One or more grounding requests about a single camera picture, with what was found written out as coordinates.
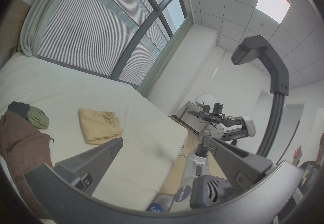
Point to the green garment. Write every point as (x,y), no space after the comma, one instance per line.
(38,118)

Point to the bed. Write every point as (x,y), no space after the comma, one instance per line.
(76,86)

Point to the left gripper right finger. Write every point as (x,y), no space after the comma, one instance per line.
(240,167)

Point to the window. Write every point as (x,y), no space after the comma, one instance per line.
(88,28)

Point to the grey-green curtain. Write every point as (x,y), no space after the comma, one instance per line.
(33,23)

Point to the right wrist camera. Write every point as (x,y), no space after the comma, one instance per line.
(218,108)

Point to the white garment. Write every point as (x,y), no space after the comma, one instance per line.
(51,146)

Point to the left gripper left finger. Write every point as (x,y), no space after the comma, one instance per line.
(83,167)

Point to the ceiling light panel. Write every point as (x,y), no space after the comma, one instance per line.
(273,2)

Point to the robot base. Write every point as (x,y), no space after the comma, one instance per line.
(197,164)

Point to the grey small table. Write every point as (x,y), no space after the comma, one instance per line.
(190,104)

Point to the beige shorts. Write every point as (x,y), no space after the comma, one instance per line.
(98,124)

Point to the black garment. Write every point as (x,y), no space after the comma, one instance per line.
(17,109)

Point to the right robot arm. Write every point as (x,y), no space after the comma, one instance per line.
(249,125)

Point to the brown garment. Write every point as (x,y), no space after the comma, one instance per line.
(22,142)

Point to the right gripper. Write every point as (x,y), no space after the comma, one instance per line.
(208,117)

